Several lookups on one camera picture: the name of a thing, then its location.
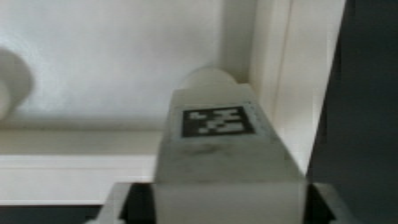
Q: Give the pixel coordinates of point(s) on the white square tabletop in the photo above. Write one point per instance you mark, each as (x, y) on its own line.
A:
(96, 57)

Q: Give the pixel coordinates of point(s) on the gripper left finger with black tip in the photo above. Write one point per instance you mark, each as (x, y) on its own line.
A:
(128, 207)

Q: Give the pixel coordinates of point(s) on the white leg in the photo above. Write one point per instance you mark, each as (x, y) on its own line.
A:
(227, 181)

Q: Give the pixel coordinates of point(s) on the gripper right finger with black tip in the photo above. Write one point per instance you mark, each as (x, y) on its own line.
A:
(325, 207)

